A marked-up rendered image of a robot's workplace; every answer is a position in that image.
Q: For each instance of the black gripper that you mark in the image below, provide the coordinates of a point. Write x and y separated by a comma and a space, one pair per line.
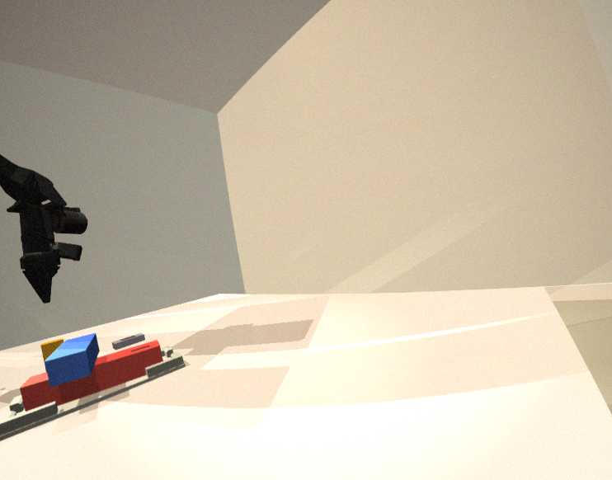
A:
38, 263

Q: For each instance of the orange rectangular block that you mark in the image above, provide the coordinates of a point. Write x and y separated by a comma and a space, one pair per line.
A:
50, 347

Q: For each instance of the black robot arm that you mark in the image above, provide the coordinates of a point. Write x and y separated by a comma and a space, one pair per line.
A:
29, 188

